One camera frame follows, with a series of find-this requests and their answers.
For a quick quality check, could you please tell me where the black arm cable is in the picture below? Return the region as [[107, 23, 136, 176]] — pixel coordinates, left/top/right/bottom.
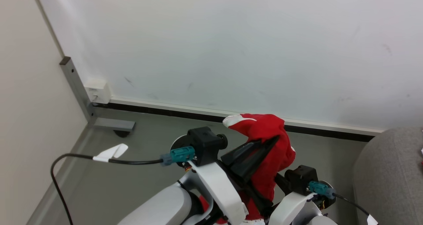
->
[[51, 146, 196, 225], [308, 181, 371, 218]]

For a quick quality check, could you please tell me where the grey fabric sofa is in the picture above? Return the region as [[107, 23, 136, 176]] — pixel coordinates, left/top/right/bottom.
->
[[352, 127, 423, 225]]

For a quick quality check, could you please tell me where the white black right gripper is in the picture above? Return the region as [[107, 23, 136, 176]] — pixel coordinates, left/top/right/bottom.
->
[[268, 173, 318, 225]]

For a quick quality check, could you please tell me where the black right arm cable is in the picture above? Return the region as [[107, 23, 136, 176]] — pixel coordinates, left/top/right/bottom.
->
[[308, 181, 371, 218]]

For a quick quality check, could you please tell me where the red and white garment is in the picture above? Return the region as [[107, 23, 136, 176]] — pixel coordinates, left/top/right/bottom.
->
[[198, 113, 296, 225]]

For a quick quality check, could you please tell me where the white wall socket box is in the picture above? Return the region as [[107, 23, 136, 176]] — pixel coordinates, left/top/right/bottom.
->
[[84, 81, 111, 104]]

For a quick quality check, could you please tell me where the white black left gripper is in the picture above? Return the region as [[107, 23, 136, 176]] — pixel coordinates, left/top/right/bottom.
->
[[189, 136, 280, 225]]

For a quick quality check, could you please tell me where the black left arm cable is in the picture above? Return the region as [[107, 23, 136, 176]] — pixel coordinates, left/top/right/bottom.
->
[[51, 146, 196, 225]]

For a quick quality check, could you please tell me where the black partition base strip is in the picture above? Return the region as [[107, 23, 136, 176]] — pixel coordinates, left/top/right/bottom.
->
[[93, 101, 375, 142]]

